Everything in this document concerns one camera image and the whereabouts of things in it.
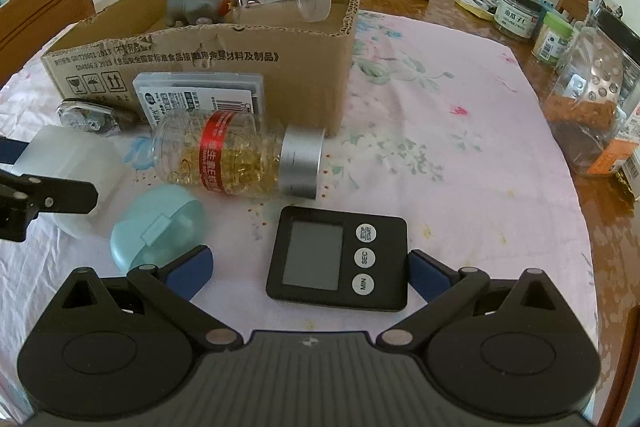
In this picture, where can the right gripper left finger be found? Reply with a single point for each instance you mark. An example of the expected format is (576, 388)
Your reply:
(170, 289)

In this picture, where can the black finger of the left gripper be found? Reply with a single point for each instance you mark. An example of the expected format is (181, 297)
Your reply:
(25, 196)

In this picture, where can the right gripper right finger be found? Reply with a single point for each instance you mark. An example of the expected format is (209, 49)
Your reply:
(448, 294)

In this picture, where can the white plastic container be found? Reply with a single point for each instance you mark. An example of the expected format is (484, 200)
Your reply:
(66, 153)

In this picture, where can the light blue round case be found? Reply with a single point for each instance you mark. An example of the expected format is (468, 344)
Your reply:
(157, 227)

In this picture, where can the black digital timer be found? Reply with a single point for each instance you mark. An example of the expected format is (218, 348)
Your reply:
(340, 259)

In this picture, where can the grey elephant toy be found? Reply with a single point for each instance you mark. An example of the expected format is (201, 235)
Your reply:
(197, 12)

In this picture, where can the pink floral tablecloth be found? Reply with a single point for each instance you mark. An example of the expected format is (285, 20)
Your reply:
(440, 128)

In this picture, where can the capsule bottle silver lid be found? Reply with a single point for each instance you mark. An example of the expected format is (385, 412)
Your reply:
(239, 154)

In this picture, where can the wooden chair far left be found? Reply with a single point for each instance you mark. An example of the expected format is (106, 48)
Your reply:
(27, 25)

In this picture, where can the wooden chair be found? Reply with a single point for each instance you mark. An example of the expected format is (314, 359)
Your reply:
(573, 10)
(27, 25)

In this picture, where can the large clear snack jar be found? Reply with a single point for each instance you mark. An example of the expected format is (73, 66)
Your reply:
(593, 107)

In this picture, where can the green lid jar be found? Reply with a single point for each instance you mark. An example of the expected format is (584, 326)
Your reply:
(553, 39)

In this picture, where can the glass jar black lid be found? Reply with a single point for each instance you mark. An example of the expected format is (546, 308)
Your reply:
(517, 18)

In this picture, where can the open cardboard box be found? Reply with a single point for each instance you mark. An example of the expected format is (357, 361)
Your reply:
(305, 66)

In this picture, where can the pens bundle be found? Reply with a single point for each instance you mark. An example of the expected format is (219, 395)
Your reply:
(482, 9)

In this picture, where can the wooden chair far right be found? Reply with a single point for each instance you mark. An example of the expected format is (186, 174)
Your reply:
(573, 10)

